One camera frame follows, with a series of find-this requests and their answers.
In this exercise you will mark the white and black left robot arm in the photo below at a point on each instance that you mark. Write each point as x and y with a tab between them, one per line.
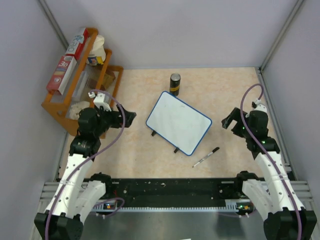
65	215

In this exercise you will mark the black capped whiteboard marker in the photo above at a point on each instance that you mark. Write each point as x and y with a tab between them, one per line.
205	157

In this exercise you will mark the orange wooden shelf rack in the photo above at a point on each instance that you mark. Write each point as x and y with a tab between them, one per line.
58	106

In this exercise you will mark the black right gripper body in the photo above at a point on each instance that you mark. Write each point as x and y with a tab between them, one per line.
240	129

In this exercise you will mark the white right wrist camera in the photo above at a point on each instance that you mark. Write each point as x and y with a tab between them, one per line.
259	106

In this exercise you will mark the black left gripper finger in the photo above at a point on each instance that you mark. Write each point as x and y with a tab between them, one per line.
126	116
127	124

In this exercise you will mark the grey slotted cable duct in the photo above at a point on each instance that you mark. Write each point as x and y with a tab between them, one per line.
228	206

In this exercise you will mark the red and white foil box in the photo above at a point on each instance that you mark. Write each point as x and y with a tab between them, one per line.
61	75

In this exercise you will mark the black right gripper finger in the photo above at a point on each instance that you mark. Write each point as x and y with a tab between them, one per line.
226	122
236	114

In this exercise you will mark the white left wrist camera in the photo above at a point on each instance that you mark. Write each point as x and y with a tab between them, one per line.
100	101

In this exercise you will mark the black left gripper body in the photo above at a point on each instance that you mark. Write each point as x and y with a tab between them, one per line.
108	119

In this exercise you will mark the white bag with cartoon label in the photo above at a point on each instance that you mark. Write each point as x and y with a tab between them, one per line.
97	54

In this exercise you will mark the black Schweppes can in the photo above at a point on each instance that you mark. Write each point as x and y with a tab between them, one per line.
175	80

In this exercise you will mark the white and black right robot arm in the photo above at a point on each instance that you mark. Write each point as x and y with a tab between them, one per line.
284	215

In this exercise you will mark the red and white wrap box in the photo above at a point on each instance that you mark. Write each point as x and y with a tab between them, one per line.
77	43

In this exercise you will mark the brown wrapped soap block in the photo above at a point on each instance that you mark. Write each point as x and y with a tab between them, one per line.
108	78

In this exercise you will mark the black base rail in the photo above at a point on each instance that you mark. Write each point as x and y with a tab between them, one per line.
173	192

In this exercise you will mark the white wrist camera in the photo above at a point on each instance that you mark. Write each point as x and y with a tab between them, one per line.
100	101
259	106

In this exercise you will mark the blue framed whiteboard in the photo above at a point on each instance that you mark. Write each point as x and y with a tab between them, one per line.
177	122

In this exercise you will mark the white bag lower shelf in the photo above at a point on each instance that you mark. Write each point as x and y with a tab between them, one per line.
75	109

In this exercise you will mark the clear plastic sheet pack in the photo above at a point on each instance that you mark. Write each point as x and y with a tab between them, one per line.
87	81

